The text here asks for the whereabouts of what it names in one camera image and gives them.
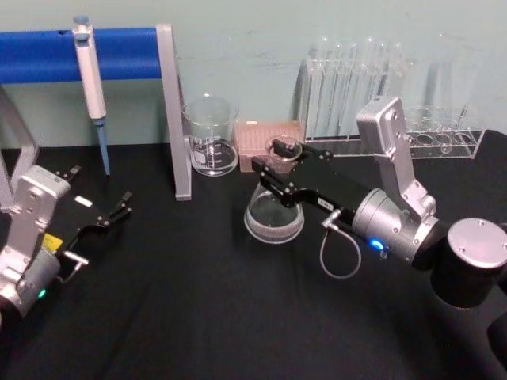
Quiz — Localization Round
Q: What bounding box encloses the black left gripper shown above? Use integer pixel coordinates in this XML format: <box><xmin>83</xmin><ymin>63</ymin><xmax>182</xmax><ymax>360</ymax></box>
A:
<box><xmin>40</xmin><ymin>165</ymin><xmax>133</xmax><ymax>255</ymax></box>

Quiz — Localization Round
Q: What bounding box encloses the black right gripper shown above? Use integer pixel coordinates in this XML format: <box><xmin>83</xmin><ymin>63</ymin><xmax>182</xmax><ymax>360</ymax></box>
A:
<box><xmin>251</xmin><ymin>136</ymin><xmax>375</xmax><ymax>231</ymax></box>

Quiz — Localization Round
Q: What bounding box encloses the clear glass conical flask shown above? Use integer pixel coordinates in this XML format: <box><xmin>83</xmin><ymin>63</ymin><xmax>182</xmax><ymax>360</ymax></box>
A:
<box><xmin>243</xmin><ymin>135</ymin><xmax>306</xmax><ymax>244</ymax></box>

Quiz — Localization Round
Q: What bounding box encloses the brown pipette tip box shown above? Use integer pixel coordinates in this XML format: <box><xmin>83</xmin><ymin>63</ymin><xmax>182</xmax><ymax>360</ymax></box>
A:
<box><xmin>234</xmin><ymin>120</ymin><xmax>307</xmax><ymax>173</ymax></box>

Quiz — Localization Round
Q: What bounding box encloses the clear glass test tube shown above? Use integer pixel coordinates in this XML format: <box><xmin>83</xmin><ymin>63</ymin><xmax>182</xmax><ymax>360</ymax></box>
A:
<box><xmin>330</xmin><ymin>42</ymin><xmax>345</xmax><ymax>140</ymax></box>
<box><xmin>375</xmin><ymin>42</ymin><xmax>390</xmax><ymax>101</ymax></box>
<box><xmin>316</xmin><ymin>36</ymin><xmax>332</xmax><ymax>140</ymax></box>
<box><xmin>342</xmin><ymin>42</ymin><xmax>360</xmax><ymax>140</ymax></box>
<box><xmin>361</xmin><ymin>36</ymin><xmax>378</xmax><ymax>120</ymax></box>

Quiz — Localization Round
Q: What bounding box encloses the clear glass beaker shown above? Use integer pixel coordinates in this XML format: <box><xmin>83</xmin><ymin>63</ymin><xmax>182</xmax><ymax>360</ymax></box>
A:
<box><xmin>181</xmin><ymin>94</ymin><xmax>241</xmax><ymax>178</ymax></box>

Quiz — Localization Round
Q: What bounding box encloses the white and blue pipette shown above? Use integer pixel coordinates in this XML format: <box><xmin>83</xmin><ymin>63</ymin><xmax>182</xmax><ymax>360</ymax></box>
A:
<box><xmin>72</xmin><ymin>15</ymin><xmax>112</xmax><ymax>177</ymax></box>

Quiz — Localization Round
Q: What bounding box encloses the clear acrylic test tube rack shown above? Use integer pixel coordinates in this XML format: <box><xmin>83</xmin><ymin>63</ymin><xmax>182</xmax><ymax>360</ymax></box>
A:
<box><xmin>295</xmin><ymin>58</ymin><xmax>486</xmax><ymax>160</ymax></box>

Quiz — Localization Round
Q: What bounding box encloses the black table cloth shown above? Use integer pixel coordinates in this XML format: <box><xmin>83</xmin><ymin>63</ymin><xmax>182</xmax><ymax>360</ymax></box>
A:
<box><xmin>0</xmin><ymin>128</ymin><xmax>507</xmax><ymax>380</ymax></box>

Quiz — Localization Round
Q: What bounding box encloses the thin grey right gripper cable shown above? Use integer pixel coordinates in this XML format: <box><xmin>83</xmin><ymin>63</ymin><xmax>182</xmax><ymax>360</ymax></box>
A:
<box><xmin>319</xmin><ymin>209</ymin><xmax>363</xmax><ymax>280</ymax></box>

